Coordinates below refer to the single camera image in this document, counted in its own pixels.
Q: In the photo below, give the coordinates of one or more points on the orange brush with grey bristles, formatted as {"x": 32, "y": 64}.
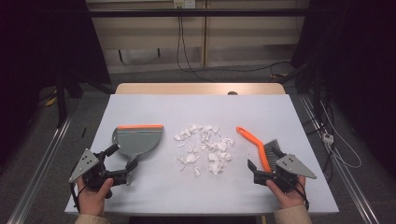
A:
{"x": 260, "y": 149}

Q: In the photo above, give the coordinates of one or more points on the person's left hand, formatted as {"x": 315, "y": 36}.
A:
{"x": 93, "y": 199}

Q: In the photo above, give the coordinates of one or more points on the black horizontal metal bar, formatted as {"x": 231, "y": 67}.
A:
{"x": 199, "y": 12}

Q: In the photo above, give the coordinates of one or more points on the grey dustpan with orange edge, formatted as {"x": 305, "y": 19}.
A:
{"x": 138, "y": 141}

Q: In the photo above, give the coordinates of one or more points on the person's right hand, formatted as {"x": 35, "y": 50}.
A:
{"x": 289, "y": 197}

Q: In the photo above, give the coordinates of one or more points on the dark curtain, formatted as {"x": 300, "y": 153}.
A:
{"x": 37, "y": 46}
{"x": 358, "y": 62}

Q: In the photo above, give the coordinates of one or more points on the black metal stand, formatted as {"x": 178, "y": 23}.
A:
{"x": 61, "y": 99}

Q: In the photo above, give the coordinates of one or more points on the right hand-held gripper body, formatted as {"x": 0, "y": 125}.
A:
{"x": 291, "y": 166}

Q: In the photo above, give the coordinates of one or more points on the yellow tape piece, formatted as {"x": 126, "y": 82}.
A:
{"x": 51, "y": 101}

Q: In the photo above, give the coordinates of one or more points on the pile of white paper scraps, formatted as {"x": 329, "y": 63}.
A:
{"x": 214, "y": 147}

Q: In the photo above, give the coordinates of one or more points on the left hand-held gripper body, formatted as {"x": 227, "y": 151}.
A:
{"x": 93, "y": 172}

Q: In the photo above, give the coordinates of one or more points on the white table mat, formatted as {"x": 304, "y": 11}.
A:
{"x": 140, "y": 105}

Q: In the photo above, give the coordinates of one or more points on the white wall socket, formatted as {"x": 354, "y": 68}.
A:
{"x": 184, "y": 3}

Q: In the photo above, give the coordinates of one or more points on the wooden table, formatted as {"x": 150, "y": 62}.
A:
{"x": 186, "y": 88}

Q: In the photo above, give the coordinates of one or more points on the aluminium floor rail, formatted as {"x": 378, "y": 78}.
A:
{"x": 40, "y": 171}
{"x": 342, "y": 168}

